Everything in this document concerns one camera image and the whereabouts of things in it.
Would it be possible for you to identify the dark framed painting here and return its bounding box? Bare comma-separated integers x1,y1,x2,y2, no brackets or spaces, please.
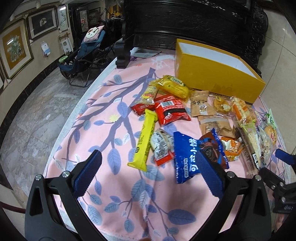
27,6,58,40

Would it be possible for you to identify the dark carved wooden furniture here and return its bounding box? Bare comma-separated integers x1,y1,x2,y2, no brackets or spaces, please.
115,1,268,74

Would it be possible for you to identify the white paper sheet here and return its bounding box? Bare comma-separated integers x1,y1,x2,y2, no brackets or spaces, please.
130,47,161,59

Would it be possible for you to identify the dark brown chocolate packet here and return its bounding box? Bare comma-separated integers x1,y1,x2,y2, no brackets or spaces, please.
199,128,229,169

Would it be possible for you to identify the pink cartoon cushion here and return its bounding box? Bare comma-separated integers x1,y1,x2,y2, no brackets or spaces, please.
83,26,104,43

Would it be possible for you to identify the clear bread bun packet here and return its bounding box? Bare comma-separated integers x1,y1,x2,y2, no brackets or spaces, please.
208,94,232,116

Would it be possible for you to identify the orange rice cracker packet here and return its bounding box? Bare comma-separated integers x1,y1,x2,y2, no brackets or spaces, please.
231,96,256,126

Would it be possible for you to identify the long yellow snack bar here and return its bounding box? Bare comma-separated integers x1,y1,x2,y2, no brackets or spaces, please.
127,109,158,172

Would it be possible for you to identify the red wafer packet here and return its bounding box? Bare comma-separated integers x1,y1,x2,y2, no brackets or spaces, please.
130,103,155,116

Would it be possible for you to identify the orange small snack packet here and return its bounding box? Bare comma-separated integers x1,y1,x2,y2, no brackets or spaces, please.
221,137,242,162

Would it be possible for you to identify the narrow white scroll painting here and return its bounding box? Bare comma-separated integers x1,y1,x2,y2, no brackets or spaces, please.
57,5,69,33

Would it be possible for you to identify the blue white wall notice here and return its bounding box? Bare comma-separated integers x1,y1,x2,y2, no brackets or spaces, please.
41,41,51,57

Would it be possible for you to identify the gold framed flower painting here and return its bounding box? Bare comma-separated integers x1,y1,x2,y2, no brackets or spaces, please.
1,19,34,79

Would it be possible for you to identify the blue biscuit packet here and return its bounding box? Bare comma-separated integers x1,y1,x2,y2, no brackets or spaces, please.
174,132,202,184

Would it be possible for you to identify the yellow cardboard box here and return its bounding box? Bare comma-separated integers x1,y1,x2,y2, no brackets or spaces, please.
175,39,265,103

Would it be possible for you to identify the clear small cake packet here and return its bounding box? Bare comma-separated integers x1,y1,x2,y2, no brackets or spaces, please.
257,124,277,163

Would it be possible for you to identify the pink leaf-pattern tablecloth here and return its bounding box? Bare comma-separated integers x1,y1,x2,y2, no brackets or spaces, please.
43,49,293,241

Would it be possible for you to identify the red black snack packet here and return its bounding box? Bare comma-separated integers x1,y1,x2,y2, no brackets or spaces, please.
154,95,191,126

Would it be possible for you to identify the yellow clear cracker packet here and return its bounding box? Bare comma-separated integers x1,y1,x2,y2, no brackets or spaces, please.
137,80,158,105

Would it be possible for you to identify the clear brown biscuit packet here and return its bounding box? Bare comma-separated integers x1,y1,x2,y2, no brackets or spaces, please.
198,115,235,138

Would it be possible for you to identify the green leaf small packet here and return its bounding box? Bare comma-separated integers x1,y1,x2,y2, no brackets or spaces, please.
266,109,278,129

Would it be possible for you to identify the brown paper snack packet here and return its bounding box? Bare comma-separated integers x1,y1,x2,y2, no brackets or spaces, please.
190,90,216,117

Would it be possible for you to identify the yellow cake packet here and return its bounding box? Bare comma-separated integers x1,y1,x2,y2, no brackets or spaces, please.
156,75,189,99

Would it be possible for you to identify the green seed snack packet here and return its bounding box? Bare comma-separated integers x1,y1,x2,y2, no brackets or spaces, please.
239,122,262,170

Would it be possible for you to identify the blue folding lounge chair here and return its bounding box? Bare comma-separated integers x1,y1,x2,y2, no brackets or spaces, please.
58,25,112,88

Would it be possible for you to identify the white red snack packet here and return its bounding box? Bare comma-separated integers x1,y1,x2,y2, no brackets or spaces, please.
150,128,175,166

